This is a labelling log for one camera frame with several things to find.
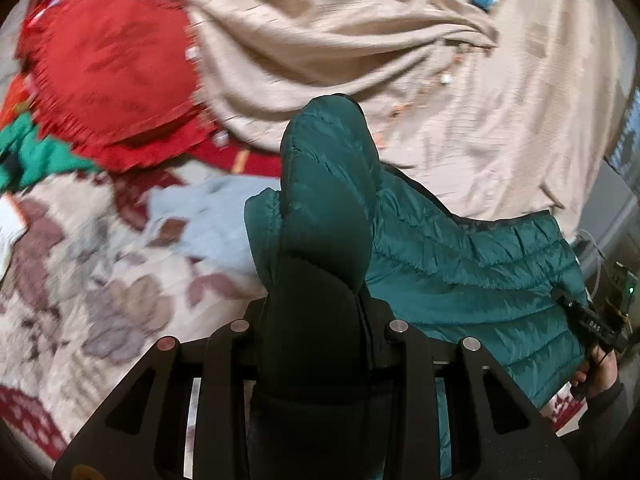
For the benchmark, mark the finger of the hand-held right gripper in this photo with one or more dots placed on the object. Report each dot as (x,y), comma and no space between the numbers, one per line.
(562,297)

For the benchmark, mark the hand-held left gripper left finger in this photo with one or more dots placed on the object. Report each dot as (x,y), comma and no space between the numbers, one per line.
(230,360)

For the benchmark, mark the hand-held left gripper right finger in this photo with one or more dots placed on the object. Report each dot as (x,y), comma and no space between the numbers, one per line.
(415,370)

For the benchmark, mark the green quilted jacket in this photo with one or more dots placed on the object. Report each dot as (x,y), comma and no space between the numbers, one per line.
(440,270)

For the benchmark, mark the person's right forearm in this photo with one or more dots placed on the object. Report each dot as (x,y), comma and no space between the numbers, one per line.
(607,430)

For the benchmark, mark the person's right hand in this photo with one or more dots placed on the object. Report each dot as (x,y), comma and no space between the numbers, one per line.
(597,377)

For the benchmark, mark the device with green light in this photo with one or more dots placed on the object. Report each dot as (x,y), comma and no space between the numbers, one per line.
(622,285)

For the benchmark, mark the grey cabinet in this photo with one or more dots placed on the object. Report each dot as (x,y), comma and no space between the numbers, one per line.
(607,205)

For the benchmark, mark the floral bedsheet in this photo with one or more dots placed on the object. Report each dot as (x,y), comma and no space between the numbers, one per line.
(100,310)

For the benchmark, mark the light blue cloth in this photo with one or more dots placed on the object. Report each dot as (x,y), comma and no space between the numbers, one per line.
(215,220)

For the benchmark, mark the white paper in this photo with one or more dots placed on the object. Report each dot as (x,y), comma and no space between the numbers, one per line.
(9,235)

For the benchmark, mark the beige blanket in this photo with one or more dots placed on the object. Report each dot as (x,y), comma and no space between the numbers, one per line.
(400,60)

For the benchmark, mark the green cloth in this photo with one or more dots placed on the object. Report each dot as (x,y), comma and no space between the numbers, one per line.
(30,152)

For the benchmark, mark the red cloth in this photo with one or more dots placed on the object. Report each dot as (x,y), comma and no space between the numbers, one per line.
(115,70)

